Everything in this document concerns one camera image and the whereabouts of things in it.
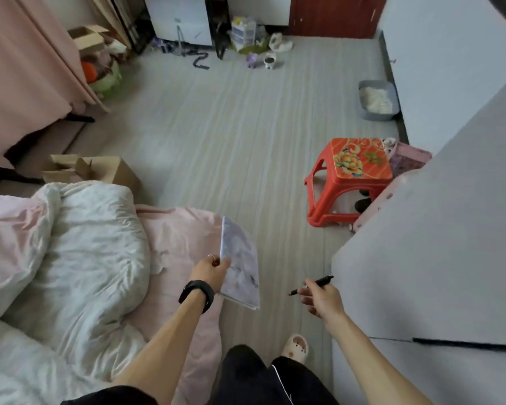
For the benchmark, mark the white child's shoe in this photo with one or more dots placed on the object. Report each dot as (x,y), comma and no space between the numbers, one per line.
(390,143)

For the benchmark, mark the white pot with soil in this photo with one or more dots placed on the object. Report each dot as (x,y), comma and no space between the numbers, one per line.
(270,61)

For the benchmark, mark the purple plastic container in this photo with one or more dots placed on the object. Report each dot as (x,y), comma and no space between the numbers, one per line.
(252,59)

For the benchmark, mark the black shoe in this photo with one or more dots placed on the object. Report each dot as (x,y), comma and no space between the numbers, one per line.
(362,205)
(364,192)

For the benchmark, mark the black pen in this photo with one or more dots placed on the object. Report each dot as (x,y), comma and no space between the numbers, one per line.
(316,283)

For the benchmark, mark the person's right hand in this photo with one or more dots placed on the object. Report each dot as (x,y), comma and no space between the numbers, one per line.
(324,303)

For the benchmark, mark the brown wooden door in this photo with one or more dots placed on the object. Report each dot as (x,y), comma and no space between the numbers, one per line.
(333,14)

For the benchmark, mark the small patterned cardboard box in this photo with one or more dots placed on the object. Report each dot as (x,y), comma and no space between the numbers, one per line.
(242,33)

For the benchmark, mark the white bag in bin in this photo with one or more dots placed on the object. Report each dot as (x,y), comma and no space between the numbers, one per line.
(375,100)

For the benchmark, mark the red orange fabric pile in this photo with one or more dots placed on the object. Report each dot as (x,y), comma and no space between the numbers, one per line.
(88,72)

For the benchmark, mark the grey purple cabinet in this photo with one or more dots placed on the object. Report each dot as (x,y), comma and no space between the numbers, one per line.
(438,248)

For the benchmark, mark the black metal frame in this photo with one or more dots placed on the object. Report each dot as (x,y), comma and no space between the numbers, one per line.
(80,118)

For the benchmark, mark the pink floral blanket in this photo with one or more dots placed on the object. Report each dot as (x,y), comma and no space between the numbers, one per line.
(12,248)

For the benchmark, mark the pink gift bag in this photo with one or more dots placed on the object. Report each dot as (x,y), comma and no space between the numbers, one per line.
(411,160)

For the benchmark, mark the black smartwatch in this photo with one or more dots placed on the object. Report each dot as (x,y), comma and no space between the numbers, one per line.
(196,291)

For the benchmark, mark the beige slipper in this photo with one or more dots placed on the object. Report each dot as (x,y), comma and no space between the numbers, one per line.
(296,349)

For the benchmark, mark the white floral quilt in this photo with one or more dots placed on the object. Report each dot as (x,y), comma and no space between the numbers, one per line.
(92,257)

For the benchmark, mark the green plastic bag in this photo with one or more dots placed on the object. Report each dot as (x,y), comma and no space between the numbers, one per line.
(109,82)

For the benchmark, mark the purple illustrated notebook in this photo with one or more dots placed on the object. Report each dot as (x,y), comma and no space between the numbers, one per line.
(240,265)

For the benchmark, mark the dark wooden desk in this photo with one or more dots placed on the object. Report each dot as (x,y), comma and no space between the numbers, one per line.
(222,44)

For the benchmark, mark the grey plastic bin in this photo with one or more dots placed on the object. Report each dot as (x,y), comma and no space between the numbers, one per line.
(362,113)

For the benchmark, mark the person's left hand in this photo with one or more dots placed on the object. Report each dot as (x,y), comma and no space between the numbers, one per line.
(208,274)

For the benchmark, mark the person's right forearm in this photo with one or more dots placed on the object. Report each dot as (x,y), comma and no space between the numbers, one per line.
(371,366)

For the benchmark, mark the orange patterned stool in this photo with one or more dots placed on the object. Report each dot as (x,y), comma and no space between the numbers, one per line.
(358,160)

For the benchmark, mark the black shirt white piping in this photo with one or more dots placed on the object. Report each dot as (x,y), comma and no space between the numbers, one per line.
(109,396)

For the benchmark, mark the large brown cardboard box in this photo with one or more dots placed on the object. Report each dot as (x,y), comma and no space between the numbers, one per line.
(118,172)

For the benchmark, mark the black trousers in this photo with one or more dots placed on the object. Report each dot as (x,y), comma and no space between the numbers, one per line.
(244,375)

